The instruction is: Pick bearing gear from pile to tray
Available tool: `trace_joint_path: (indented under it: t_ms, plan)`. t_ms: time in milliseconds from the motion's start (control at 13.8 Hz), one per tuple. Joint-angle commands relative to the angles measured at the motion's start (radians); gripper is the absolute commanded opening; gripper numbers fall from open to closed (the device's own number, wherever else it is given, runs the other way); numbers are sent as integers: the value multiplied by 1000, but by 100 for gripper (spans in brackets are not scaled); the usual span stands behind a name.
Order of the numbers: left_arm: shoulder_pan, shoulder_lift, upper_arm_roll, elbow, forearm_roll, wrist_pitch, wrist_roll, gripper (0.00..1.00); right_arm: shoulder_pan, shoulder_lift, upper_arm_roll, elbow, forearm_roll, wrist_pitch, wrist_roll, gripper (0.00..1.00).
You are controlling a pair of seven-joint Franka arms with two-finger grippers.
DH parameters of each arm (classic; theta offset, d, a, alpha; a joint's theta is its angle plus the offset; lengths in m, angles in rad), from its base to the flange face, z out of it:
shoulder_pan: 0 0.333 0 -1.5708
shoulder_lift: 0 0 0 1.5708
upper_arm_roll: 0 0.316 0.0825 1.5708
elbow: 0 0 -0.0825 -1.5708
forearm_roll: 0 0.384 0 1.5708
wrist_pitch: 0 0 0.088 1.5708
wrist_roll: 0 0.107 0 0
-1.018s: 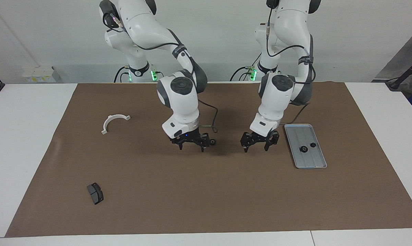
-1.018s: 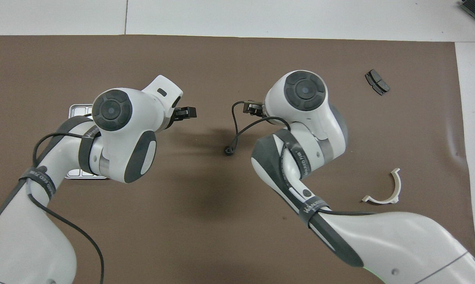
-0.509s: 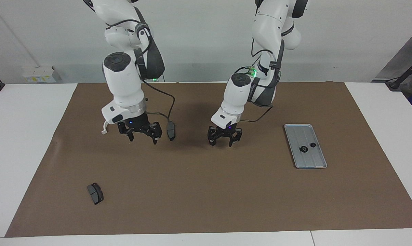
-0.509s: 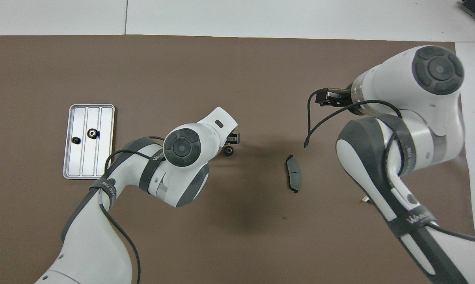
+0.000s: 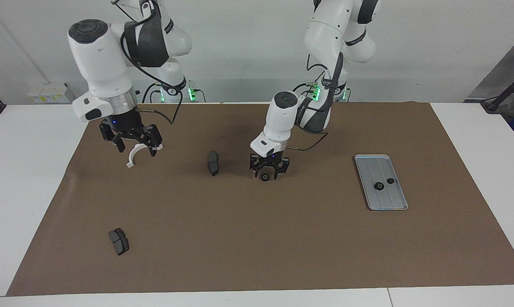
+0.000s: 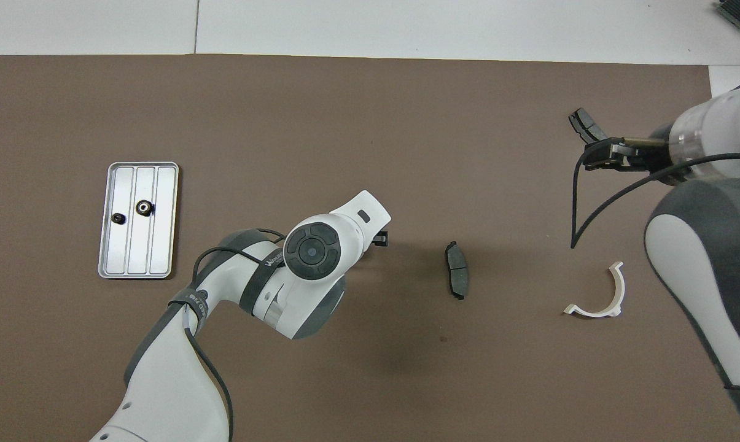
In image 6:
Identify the large black bearing gear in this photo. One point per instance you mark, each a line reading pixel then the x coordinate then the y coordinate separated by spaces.
pixel 144 207

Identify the small black bearing gear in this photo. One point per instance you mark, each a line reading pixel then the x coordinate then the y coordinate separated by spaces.
pixel 118 218

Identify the brown table mat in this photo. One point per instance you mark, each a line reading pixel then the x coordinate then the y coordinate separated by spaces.
pixel 345 123

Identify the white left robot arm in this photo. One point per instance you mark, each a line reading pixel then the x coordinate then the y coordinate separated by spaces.
pixel 173 380

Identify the white curved plastic bracket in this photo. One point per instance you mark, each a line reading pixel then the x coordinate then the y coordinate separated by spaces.
pixel 597 312

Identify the silver metal tray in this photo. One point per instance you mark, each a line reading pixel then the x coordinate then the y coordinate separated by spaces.
pixel 161 245

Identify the long grey brake pad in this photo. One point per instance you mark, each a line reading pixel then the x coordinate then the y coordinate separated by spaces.
pixel 456 270

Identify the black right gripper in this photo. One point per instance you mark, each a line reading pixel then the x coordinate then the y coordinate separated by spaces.
pixel 646 158

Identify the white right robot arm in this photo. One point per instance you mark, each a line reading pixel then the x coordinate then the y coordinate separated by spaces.
pixel 713 245

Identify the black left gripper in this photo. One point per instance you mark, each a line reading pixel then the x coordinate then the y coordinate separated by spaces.
pixel 381 238

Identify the short grey brake pad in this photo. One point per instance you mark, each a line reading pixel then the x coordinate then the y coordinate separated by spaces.
pixel 584 123

